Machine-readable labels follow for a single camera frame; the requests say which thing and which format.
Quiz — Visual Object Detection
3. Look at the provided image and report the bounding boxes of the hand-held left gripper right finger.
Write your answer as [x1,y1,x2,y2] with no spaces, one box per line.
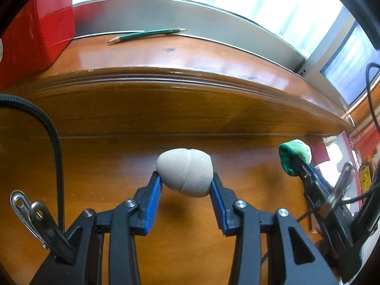
[210,173,339,285]

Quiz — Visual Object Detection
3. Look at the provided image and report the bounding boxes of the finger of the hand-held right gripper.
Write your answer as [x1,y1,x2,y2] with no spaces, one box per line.
[307,163,331,196]
[291,156,319,211]

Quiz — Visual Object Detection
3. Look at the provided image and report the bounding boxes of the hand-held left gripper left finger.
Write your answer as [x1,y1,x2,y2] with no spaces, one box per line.
[30,171,162,285]

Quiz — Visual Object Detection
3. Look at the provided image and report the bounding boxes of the green white sock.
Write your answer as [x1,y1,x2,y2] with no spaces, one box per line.
[278,139,311,177]

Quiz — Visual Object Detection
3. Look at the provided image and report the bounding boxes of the beige egg-shaped sponge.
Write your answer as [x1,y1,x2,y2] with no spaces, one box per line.
[156,148,214,197]

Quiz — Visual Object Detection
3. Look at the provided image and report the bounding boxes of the yellow box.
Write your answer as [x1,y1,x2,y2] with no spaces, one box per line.
[360,162,373,192]

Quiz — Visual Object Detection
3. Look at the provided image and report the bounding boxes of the green pencil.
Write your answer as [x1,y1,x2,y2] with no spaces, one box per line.
[107,28,187,44]

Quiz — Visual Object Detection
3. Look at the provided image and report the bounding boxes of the window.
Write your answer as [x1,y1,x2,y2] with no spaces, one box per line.
[71,0,380,107]

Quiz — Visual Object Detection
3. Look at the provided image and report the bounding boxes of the red box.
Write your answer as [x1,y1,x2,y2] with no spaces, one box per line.
[0,0,74,90]

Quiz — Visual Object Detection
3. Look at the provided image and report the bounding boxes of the thin black cable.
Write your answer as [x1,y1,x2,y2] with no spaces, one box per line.
[365,62,380,155]

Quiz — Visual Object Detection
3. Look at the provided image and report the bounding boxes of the black braided cable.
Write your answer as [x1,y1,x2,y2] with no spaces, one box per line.
[0,93,65,235]

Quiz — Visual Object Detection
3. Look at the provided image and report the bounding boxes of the thick black cable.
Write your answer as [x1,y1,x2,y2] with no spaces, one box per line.
[323,0,380,51]

